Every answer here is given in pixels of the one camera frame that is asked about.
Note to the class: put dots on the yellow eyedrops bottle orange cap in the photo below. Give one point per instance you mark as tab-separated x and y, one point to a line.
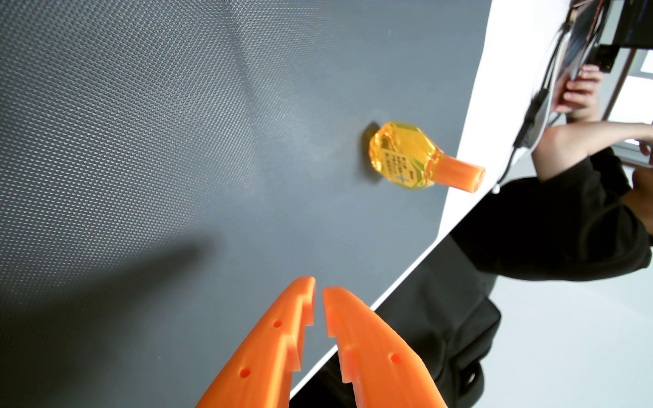
403	153

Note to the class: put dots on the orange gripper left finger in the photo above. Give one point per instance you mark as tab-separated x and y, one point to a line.
258	351

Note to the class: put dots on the black monitor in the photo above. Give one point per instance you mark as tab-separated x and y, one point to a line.
652	22

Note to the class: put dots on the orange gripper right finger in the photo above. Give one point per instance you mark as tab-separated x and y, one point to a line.
377	357

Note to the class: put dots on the person's left hand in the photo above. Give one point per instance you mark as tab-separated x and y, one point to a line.
579	93

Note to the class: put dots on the dark grey textured mat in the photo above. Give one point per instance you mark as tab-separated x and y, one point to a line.
134	141

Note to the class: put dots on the black bag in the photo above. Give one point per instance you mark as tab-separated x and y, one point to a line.
445	323

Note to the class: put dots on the window frame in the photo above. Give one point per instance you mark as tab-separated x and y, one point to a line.
644	96

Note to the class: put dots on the person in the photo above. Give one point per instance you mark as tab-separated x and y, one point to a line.
559	232

